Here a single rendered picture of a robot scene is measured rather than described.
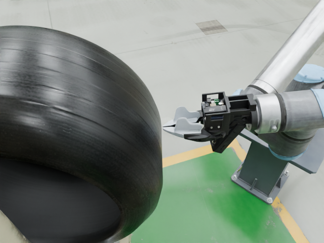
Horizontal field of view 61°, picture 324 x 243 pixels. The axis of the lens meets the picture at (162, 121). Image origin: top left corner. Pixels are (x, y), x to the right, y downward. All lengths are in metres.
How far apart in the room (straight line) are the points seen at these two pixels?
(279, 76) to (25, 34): 0.63
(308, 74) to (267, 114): 0.86
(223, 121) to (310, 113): 0.18
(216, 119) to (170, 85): 2.16
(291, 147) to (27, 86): 0.60
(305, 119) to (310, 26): 0.35
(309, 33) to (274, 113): 0.34
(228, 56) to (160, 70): 0.81
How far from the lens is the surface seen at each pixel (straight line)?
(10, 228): 0.43
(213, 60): 3.16
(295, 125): 0.66
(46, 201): 0.97
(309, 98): 0.67
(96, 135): 0.46
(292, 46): 0.88
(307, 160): 1.56
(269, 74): 0.83
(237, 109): 0.63
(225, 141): 0.68
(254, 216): 1.99
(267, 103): 0.63
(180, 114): 0.65
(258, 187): 2.04
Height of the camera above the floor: 1.72
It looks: 46 degrees down
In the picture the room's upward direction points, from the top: straight up
